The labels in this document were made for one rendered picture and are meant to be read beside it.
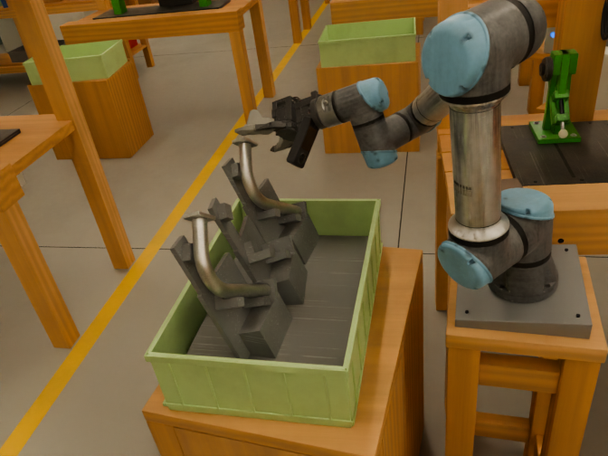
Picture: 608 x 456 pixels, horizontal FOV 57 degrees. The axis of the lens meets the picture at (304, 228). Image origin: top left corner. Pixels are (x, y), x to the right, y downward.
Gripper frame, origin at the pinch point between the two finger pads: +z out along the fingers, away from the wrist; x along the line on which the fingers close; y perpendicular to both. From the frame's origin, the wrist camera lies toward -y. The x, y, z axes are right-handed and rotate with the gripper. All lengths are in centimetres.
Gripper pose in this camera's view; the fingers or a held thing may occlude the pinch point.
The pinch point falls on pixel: (252, 144)
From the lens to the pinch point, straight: 139.6
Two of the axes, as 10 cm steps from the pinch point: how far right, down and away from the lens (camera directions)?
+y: -0.7, -9.6, 2.6
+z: -8.5, 1.9, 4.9
